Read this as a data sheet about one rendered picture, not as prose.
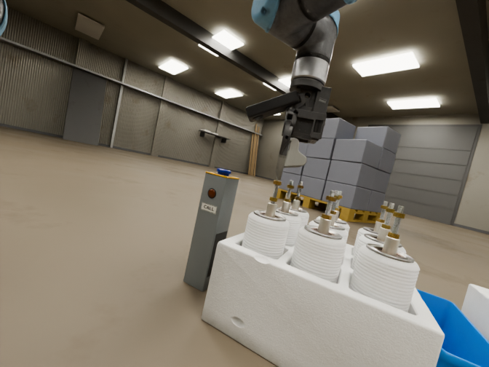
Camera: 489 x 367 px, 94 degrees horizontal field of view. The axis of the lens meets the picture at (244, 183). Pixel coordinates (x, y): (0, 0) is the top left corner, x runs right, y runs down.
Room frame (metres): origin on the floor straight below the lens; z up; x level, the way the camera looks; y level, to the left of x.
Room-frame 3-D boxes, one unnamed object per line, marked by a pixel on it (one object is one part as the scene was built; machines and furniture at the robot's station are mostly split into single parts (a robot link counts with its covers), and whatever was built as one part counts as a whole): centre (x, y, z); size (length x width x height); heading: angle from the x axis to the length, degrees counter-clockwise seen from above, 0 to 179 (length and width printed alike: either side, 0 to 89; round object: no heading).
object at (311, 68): (0.51, -0.09, 0.57); 0.08 x 0.08 x 0.05
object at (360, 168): (3.30, -1.20, 0.61); 1.23 x 0.82 x 1.22; 36
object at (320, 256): (0.46, -0.18, 0.16); 0.10 x 0.10 x 0.18
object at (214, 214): (0.62, 0.06, 0.16); 0.07 x 0.07 x 0.31; 64
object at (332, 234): (0.46, -0.18, 0.25); 0.08 x 0.08 x 0.01
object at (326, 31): (0.51, -0.08, 0.65); 0.09 x 0.08 x 0.11; 123
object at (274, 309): (0.56, -0.23, 0.09); 0.39 x 0.39 x 0.18; 64
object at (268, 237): (0.51, -0.07, 0.16); 0.10 x 0.10 x 0.18
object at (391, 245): (0.41, -0.28, 0.26); 0.02 x 0.02 x 0.03
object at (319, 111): (0.51, -0.09, 0.49); 0.09 x 0.08 x 0.12; 83
